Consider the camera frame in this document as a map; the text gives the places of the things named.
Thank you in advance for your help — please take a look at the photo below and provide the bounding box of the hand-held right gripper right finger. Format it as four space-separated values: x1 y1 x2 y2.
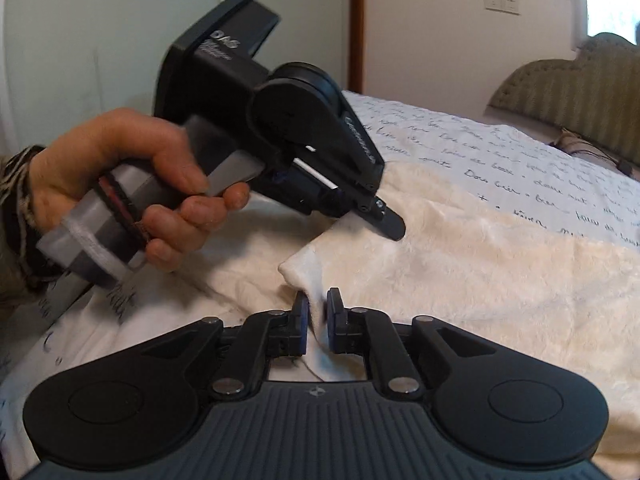
325 287 501 397

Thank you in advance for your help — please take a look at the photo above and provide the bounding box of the cream fleece blanket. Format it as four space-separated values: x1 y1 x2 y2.
277 160 640 466

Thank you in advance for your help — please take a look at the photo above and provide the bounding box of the person's left hand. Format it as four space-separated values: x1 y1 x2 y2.
29 107 251 273

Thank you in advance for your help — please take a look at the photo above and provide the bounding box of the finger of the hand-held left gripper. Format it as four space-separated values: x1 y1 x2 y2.
350 195 407 242

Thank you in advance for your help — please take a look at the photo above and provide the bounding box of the green padded headboard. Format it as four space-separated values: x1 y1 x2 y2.
487 34 640 178

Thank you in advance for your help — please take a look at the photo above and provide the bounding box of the white script-printed bedsheet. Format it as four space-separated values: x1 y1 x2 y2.
0 91 640 480

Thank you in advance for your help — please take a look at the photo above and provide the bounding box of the striped grey pillow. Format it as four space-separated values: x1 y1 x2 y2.
550 127 640 182

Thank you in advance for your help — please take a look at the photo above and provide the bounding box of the brown wooden door frame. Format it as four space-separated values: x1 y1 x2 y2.
349 0 369 95

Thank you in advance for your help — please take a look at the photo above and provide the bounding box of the window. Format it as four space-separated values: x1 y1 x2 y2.
582 0 640 46

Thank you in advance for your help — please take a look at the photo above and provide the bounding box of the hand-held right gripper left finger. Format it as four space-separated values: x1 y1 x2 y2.
137 290 311 401

